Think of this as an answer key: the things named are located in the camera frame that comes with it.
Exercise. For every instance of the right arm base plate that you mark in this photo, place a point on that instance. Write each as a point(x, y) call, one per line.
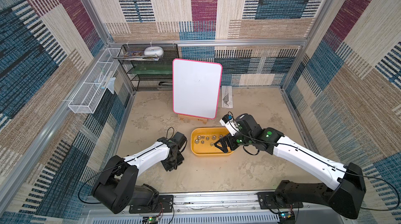
point(269, 200)

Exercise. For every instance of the white printed packet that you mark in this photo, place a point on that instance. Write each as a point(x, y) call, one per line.
point(226, 97)

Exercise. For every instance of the white wire wall basket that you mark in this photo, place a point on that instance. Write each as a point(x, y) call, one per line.
point(98, 81)

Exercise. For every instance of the white round device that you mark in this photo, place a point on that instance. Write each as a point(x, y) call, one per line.
point(154, 51)

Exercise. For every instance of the aluminium front rail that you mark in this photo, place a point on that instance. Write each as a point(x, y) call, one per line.
point(240, 207)

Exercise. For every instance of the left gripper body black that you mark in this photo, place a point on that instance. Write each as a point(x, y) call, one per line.
point(172, 164)

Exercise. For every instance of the magazine on shelf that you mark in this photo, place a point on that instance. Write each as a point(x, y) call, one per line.
point(137, 56)

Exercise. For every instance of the black wire shelf rack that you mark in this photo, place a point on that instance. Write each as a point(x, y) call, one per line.
point(150, 75)

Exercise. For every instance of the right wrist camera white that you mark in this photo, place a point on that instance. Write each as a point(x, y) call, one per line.
point(228, 122)

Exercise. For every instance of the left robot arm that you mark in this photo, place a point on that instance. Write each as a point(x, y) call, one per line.
point(116, 186)

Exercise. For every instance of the yellow plastic storage box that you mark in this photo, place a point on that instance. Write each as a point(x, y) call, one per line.
point(203, 150)

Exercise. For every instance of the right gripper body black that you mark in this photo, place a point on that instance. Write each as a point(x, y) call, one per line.
point(228, 139)

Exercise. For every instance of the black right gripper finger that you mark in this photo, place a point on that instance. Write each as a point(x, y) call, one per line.
point(224, 150)
point(224, 144)

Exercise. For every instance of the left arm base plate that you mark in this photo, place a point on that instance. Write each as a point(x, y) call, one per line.
point(159, 204)

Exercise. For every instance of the pink framed whiteboard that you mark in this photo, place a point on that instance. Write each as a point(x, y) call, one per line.
point(196, 88)

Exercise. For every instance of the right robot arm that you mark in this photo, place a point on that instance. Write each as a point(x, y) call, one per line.
point(341, 187)

